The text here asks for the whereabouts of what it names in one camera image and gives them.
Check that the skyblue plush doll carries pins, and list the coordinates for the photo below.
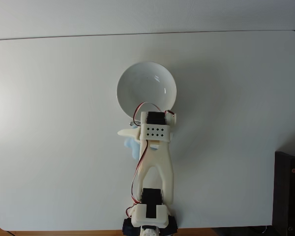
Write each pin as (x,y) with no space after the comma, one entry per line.
(134,147)

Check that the white ceramic bowl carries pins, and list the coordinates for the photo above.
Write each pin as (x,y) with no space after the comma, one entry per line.
(142,83)

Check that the black table clamp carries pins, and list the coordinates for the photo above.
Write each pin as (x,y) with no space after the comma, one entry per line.
(172,223)
(127,227)

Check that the dark wooden cabinet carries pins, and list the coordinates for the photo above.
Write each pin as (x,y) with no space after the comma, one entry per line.
(288,196)

